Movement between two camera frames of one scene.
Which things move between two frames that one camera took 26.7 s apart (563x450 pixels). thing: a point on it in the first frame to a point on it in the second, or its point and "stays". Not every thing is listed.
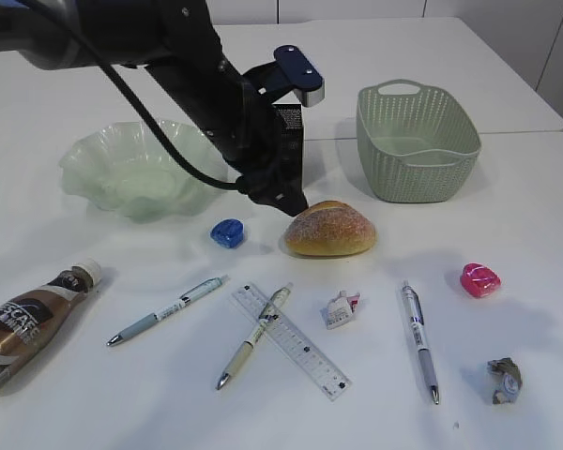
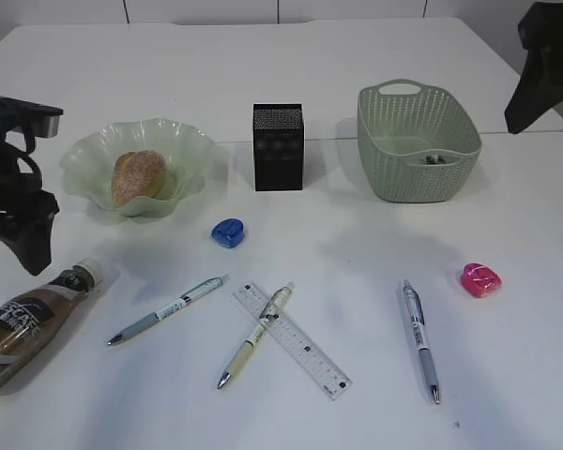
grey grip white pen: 414,304 stays
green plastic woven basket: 418,144 stays
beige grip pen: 268,315 stays
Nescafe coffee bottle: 14,333 stays
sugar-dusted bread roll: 330,228 to 137,173
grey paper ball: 507,380 to 434,159
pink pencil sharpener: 478,280 stays
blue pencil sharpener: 228,233 stays
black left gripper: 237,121 to 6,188
